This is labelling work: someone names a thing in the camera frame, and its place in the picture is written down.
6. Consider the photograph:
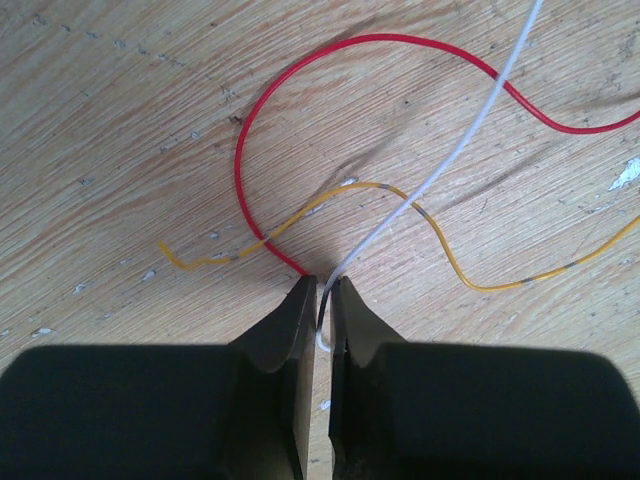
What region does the red wire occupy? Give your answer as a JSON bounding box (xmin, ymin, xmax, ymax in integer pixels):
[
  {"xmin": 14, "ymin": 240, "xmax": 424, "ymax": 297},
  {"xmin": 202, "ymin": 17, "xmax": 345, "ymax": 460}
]
[{"xmin": 234, "ymin": 32, "xmax": 640, "ymax": 278}]

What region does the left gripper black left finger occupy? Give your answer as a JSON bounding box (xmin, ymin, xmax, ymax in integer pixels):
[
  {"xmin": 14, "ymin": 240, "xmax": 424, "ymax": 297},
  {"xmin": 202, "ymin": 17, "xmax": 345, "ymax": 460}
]
[{"xmin": 1, "ymin": 276, "xmax": 316, "ymax": 479}]

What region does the white wire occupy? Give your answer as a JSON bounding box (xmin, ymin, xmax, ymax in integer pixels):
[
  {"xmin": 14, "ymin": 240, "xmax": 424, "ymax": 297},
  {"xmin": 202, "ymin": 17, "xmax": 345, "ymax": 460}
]
[{"xmin": 315, "ymin": 0, "xmax": 545, "ymax": 353}]

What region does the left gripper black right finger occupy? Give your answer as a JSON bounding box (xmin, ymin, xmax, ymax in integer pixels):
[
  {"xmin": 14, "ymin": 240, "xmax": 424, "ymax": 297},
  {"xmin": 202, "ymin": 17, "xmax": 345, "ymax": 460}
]
[{"xmin": 329, "ymin": 279, "xmax": 639, "ymax": 479}]

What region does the yellow wire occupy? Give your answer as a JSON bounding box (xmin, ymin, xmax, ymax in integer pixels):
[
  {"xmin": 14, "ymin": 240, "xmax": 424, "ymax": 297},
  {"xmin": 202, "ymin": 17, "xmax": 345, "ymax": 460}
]
[{"xmin": 157, "ymin": 181, "xmax": 640, "ymax": 293}]

